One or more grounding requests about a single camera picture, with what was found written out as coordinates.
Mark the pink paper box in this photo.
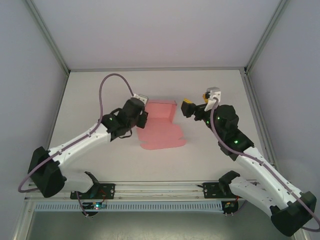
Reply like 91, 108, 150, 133
136, 98, 187, 151

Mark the left circuit board with lights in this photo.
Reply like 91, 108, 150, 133
81, 201, 108, 211

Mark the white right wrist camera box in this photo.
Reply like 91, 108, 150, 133
203, 86, 223, 112

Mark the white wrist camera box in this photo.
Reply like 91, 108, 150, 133
133, 93, 149, 104
203, 86, 223, 112

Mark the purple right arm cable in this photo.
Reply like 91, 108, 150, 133
209, 97, 319, 232

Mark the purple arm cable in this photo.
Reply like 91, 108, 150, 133
18, 72, 135, 218
209, 97, 319, 232

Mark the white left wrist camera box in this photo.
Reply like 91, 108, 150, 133
133, 93, 149, 104

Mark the aluminium side rail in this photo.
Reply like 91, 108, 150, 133
240, 71, 280, 180

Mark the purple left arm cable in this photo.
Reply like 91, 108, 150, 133
18, 72, 135, 218

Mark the aluminium frame crossbar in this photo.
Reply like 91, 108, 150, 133
68, 65, 247, 73

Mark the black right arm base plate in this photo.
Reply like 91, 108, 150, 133
197, 182, 227, 200

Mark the aluminium mounting rail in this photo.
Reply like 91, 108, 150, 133
23, 180, 299, 201

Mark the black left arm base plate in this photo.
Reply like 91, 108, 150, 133
69, 182, 116, 200

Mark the aluminium frame post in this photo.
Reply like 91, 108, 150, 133
23, 0, 71, 74
243, 0, 289, 74

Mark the white slotted cable duct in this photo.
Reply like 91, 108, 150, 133
33, 201, 224, 213

